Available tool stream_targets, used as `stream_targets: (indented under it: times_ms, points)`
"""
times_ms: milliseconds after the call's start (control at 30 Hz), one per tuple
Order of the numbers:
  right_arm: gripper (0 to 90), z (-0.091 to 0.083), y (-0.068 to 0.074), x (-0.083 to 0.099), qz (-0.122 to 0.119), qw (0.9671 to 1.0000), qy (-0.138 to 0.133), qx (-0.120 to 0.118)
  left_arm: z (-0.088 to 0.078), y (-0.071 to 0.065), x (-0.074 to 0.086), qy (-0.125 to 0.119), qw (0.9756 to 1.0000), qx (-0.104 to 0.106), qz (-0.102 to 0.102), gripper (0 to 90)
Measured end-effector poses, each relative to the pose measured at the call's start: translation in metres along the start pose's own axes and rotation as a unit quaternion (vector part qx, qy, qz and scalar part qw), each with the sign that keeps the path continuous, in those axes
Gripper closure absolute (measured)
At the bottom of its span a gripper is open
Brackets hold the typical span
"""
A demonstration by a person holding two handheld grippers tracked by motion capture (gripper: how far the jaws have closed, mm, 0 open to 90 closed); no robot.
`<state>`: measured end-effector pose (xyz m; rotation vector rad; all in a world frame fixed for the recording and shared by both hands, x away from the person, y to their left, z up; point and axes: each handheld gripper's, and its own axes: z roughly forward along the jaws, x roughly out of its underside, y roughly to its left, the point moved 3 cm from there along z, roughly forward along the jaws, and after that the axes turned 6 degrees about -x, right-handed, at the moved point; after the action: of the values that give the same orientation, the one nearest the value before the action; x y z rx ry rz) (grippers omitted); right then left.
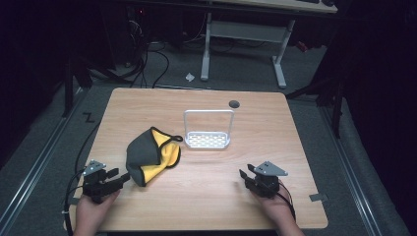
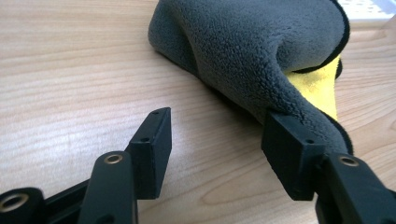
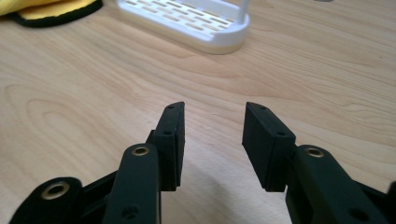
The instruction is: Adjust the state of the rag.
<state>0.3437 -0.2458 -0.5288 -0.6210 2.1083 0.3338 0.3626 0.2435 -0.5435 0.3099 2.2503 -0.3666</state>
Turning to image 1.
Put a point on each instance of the black round table grommet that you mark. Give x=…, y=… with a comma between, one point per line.
x=234, y=104

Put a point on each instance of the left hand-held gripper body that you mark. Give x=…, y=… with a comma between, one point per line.
x=98, y=187

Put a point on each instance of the small red object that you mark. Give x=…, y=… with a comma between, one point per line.
x=302, y=46

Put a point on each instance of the person's left hand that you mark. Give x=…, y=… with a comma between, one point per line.
x=91, y=209

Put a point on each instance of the aluminium floor rail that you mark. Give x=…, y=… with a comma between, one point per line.
x=39, y=160
x=350, y=170

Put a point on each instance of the black metal stand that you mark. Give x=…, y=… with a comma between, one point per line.
x=327, y=95
x=76, y=78

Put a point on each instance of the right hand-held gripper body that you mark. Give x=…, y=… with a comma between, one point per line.
x=266, y=183

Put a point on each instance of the white-framed desk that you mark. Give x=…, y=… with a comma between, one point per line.
x=246, y=31

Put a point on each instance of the person's right hand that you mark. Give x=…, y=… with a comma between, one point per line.
x=277, y=206

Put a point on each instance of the grey tape strip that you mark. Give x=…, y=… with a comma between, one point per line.
x=73, y=200
x=318, y=197

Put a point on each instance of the white paper scrap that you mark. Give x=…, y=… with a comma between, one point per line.
x=190, y=77

